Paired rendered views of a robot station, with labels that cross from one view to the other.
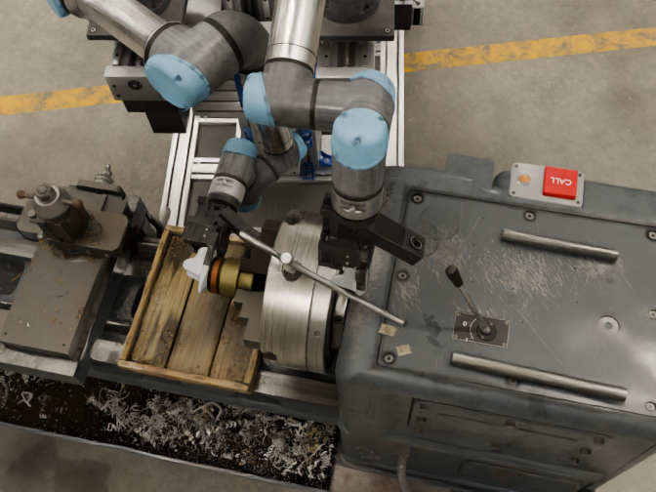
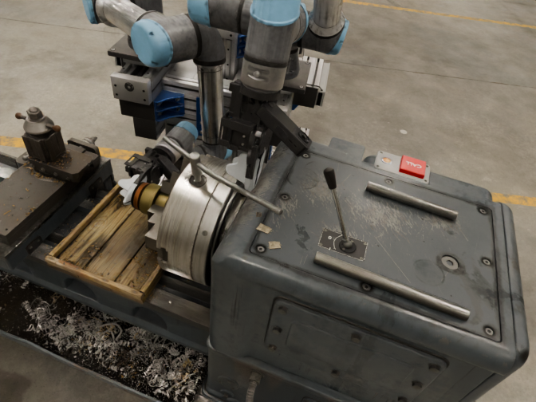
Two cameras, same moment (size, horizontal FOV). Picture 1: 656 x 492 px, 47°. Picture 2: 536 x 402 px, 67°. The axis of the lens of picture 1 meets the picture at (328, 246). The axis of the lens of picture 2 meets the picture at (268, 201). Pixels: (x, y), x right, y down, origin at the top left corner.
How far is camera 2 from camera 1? 0.61 m
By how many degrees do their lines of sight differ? 18
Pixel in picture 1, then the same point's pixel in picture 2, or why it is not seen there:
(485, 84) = not seen: hidden behind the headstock
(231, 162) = (177, 132)
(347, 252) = (244, 129)
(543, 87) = not seen: hidden behind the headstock
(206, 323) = (126, 246)
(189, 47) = (166, 20)
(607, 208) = (447, 188)
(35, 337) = not seen: outside the picture
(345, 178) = (256, 36)
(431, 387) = (293, 277)
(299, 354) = (186, 253)
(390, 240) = (283, 124)
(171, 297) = (107, 224)
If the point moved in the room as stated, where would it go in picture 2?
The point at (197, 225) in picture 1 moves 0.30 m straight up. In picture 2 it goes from (139, 159) to (124, 57)
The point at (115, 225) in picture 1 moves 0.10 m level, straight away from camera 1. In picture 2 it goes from (81, 160) to (76, 141)
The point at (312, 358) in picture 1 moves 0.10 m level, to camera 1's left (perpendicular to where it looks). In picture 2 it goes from (197, 258) to (151, 253)
